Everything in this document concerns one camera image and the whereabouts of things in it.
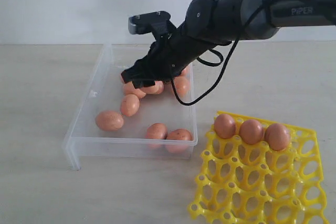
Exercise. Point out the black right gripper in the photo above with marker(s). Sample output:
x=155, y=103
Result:
x=162, y=62

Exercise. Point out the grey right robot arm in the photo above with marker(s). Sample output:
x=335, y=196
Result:
x=211, y=23

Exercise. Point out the clear plastic container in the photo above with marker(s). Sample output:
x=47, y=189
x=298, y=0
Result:
x=105, y=92

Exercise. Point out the yellow plastic egg tray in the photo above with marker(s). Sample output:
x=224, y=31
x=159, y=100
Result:
x=241, y=183

